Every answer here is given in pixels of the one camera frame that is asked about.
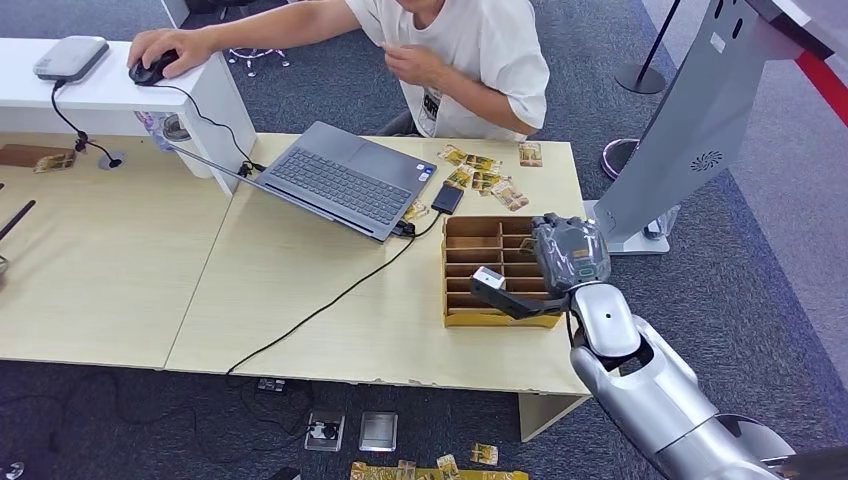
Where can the person's right hand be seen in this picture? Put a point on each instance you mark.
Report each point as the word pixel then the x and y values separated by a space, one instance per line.
pixel 175 50

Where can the person's left hand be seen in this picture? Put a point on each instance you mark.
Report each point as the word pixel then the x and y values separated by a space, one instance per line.
pixel 414 65

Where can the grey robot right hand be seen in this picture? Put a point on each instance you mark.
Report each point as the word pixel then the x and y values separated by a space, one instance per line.
pixel 571 255

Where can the black computer mouse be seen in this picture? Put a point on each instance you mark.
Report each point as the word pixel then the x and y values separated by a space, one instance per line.
pixel 149 74

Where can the person's left forearm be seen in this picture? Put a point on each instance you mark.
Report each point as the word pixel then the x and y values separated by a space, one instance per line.
pixel 487 99

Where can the person's right forearm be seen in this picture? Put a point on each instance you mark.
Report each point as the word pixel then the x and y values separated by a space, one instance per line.
pixel 265 30

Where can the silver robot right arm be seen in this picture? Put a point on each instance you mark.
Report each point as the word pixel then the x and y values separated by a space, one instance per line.
pixel 656 397

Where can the person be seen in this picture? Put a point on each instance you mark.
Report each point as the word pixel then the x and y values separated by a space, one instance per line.
pixel 477 46

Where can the gold printed card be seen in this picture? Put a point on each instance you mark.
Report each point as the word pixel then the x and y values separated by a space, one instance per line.
pixel 480 163
pixel 448 466
pixel 452 155
pixel 460 177
pixel 405 470
pixel 484 454
pixel 530 154
pixel 485 181
pixel 509 197
pixel 55 162
pixel 416 212

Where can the wooden slotted card organizer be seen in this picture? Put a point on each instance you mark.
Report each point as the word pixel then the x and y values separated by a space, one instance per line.
pixel 474 255

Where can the gold card tray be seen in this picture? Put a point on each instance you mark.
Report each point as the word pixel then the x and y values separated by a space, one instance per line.
pixel 371 474

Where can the chrome chair base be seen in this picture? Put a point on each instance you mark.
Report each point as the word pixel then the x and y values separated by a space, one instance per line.
pixel 255 60

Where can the white desk riser shelf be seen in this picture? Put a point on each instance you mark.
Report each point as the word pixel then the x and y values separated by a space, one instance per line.
pixel 99 93

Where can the grey flat box device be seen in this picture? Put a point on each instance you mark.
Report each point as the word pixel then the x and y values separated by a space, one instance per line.
pixel 71 58

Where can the chrome stanchion base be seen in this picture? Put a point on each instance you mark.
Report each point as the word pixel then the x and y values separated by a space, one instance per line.
pixel 617 158

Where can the black external drive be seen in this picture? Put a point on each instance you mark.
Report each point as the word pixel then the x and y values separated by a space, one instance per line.
pixel 448 198

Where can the grey open laptop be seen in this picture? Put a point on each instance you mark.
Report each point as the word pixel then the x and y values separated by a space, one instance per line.
pixel 344 182

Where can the beige table leg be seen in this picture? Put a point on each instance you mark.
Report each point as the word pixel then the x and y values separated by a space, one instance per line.
pixel 543 416

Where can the grey kiosk stand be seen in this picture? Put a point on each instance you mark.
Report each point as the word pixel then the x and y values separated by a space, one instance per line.
pixel 689 119

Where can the brown flat board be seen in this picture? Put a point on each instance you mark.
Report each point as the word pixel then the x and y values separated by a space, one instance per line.
pixel 23 155

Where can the black stanchion with pole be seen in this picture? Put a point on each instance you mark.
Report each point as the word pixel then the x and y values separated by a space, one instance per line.
pixel 639 79

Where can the black thin rod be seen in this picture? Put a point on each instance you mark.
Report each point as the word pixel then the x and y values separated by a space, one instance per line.
pixel 16 220

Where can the metal floor cover plate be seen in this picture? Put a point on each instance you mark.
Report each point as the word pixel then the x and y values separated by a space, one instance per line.
pixel 378 432

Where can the metal floor socket box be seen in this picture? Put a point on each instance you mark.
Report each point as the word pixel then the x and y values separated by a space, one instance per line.
pixel 324 430

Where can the red barrier belt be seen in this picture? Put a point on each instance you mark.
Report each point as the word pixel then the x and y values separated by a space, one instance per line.
pixel 821 83

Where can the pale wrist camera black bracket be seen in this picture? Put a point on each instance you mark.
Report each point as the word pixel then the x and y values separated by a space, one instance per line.
pixel 489 278

